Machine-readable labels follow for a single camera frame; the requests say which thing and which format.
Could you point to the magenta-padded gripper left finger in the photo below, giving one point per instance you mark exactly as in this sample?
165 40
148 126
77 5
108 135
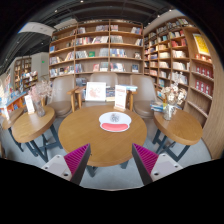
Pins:
56 165

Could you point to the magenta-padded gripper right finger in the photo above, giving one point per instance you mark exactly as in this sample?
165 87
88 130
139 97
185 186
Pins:
166 165

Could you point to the transparent computer mouse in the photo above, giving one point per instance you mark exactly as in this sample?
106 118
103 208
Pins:
114 117

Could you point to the white mouse pad red rest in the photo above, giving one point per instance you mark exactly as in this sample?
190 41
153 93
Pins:
125 118

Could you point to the round wooden side table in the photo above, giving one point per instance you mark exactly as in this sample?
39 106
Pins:
178 125
11 118
31 125

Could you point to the glass vase pale dried flowers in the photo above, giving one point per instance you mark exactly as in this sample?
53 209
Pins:
168 111

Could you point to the glass vase pink dried flowers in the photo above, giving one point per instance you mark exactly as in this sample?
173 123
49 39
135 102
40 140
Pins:
40 108

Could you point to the stack of colourful books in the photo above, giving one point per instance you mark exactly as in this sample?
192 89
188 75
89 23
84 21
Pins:
156 106

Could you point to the small white table sign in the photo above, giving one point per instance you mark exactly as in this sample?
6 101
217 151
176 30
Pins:
29 104

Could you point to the beige armchair wooden arms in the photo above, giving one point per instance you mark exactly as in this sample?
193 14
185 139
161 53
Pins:
103 77
61 91
143 90

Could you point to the white sign on wooden base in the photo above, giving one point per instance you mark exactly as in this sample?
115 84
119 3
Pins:
120 96

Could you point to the white framed red print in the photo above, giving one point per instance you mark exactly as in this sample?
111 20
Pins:
95 91

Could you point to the light blue book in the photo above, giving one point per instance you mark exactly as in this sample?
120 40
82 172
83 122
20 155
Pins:
131 87

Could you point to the dark cover book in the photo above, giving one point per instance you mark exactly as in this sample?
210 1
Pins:
110 94

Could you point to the distant wooden bookshelf unit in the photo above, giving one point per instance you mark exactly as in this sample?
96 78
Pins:
23 70

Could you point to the tall wooden bookshelf yellow poster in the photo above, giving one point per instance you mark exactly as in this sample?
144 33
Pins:
166 53

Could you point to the hanging white ceiling sign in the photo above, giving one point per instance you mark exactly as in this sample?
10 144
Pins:
35 29

